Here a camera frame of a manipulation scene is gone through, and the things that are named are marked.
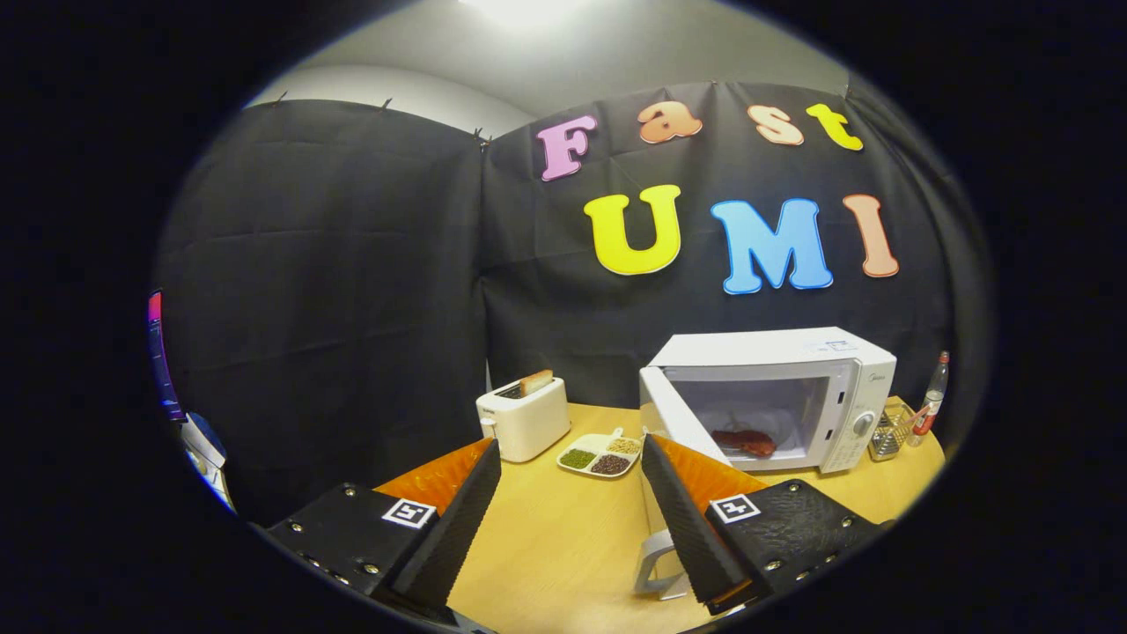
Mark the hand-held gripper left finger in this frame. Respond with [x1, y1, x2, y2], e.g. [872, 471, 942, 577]
[264, 438, 503, 617]

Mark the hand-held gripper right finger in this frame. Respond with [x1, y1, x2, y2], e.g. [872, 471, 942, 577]
[640, 431, 886, 617]

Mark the dark red meat slice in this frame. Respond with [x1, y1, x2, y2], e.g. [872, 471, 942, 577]
[711, 429, 777, 458]

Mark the white toaster oven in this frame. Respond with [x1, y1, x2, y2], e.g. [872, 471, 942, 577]
[638, 327, 897, 475]

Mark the cream white toaster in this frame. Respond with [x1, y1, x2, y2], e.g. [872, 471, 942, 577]
[475, 377, 571, 464]

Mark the white divided dish with beans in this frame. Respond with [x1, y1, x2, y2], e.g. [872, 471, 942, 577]
[556, 428, 644, 480]

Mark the black backdrop cloth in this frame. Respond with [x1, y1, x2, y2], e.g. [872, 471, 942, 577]
[154, 79, 987, 529]

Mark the white and blue object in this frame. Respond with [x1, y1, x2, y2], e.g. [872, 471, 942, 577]
[180, 412, 235, 512]

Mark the clear plastic water bottle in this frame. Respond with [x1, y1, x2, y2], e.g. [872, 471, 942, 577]
[907, 350, 950, 447]

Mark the colourful screen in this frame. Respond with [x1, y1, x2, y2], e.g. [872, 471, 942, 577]
[148, 291, 186, 424]

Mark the metal wire holder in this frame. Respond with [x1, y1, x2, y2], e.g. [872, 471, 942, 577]
[869, 402, 917, 462]

